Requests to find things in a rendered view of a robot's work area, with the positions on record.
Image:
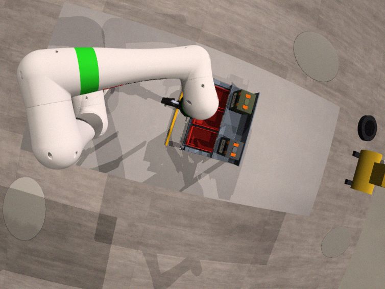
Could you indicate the dark grey metal rack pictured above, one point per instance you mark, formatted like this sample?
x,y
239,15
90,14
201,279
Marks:
x,y
233,125

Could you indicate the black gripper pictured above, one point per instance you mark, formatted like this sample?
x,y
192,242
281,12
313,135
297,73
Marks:
x,y
170,102

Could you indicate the dark green tool case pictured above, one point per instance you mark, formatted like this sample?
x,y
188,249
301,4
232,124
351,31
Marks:
x,y
242,102

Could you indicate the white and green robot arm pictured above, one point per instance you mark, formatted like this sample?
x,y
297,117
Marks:
x,y
48,79

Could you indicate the black tool case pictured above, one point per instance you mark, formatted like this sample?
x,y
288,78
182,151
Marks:
x,y
230,148

